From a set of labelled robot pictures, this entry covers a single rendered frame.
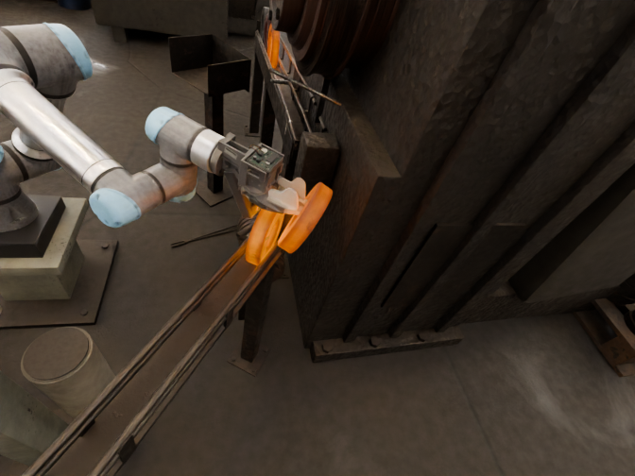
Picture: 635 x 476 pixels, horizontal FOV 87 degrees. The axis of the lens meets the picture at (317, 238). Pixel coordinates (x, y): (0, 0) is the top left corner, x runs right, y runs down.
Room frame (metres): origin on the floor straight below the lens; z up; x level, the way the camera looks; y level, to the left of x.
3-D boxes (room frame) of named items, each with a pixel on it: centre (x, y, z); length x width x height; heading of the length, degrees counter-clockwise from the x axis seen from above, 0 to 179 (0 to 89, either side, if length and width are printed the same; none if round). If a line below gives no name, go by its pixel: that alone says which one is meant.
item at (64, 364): (0.19, 0.43, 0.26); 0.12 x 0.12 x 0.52
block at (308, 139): (0.81, 0.07, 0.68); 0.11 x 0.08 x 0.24; 115
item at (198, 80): (1.35, 0.64, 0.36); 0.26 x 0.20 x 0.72; 60
